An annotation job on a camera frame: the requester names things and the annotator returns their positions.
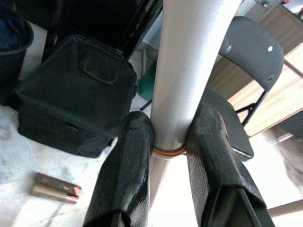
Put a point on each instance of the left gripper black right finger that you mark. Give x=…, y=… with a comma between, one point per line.
x=213, y=165

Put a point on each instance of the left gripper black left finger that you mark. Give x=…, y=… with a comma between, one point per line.
x=127, y=165

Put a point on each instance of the brown folded wooden item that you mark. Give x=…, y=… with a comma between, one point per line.
x=54, y=189

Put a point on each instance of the green box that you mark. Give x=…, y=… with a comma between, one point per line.
x=146, y=87

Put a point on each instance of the black soft case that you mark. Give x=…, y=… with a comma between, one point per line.
x=71, y=94

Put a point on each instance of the light wooden table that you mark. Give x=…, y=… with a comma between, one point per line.
x=284, y=94

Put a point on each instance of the black folding chair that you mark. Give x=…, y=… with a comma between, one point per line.
x=251, y=54

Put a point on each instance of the black table leg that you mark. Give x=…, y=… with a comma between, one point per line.
x=142, y=23

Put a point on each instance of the dark blue bag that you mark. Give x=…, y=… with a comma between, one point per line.
x=14, y=59

